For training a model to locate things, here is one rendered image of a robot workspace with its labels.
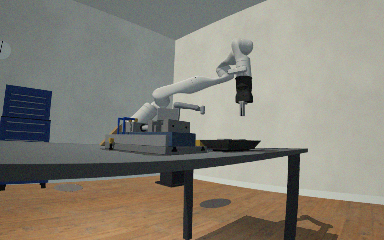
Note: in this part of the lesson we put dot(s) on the yellow block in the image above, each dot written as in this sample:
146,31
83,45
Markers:
199,143

